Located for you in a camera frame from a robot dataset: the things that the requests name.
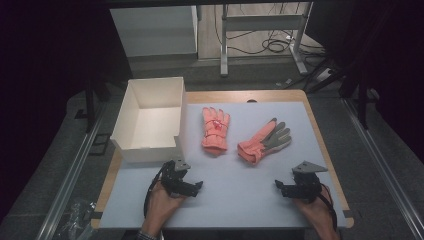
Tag white cabinet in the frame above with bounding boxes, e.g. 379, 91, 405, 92
109, 5, 199, 58

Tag black floor bracket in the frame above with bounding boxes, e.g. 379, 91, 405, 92
88, 132, 112, 157

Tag black stand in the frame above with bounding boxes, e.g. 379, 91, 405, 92
339, 64, 380, 130
83, 77, 113, 134

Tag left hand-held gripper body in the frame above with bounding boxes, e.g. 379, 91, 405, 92
161, 158, 192, 198

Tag light blue table mat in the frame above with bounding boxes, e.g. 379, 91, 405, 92
99, 101, 348, 230

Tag aluminium rail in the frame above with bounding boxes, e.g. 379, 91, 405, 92
35, 104, 109, 240
342, 98, 424, 240

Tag white cardboard box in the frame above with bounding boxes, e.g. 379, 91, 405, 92
109, 76, 188, 164

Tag person's right hand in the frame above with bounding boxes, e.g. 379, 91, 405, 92
293, 184, 335, 229

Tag person's left hand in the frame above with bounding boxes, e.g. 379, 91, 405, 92
145, 181, 188, 232

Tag clear plastic bag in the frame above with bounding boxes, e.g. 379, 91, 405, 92
54, 198, 98, 240

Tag pink glove with grey palm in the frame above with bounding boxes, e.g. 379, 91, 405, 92
236, 117, 293, 166

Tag grey metal desk frame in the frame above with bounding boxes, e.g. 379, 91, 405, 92
219, 2, 314, 78

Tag pink glove with red print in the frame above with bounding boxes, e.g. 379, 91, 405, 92
200, 106, 231, 156

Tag white power strip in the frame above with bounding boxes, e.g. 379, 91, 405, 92
315, 67, 333, 83

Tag black floor cables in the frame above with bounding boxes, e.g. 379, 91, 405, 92
213, 3, 327, 58

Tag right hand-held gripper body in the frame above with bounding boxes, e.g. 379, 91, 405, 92
289, 160, 329, 205

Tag right hand-held gripper black cable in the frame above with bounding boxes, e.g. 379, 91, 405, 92
318, 184, 339, 232

